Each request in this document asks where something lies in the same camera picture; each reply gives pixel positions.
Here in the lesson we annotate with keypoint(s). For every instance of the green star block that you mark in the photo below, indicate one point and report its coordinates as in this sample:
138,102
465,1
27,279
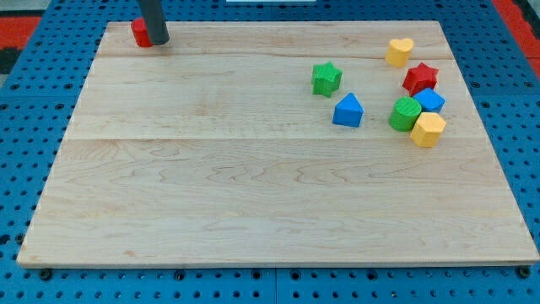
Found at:
325,79

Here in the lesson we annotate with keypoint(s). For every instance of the red star block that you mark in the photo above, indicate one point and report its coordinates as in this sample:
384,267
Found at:
420,78

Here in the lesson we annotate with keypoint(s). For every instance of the light wooden board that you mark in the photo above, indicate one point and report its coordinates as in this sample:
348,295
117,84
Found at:
211,152

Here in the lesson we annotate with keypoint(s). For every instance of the blue triangle block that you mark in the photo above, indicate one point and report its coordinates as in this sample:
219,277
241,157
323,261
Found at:
348,111

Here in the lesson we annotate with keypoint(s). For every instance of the green cylinder block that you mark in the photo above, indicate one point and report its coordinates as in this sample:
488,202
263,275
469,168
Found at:
404,114

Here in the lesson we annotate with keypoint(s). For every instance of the yellow heart block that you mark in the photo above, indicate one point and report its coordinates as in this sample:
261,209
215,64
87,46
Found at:
399,51

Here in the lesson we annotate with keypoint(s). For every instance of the yellow hexagon block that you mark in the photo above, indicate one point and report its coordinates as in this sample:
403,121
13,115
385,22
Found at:
428,129

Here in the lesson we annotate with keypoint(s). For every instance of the blue cube block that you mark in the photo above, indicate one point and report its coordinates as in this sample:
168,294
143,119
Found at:
430,100

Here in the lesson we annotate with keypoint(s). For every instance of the red block at top left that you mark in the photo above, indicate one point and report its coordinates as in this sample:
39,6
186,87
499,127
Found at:
140,33

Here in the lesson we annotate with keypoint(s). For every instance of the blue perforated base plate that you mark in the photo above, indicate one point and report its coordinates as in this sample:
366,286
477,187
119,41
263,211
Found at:
39,95

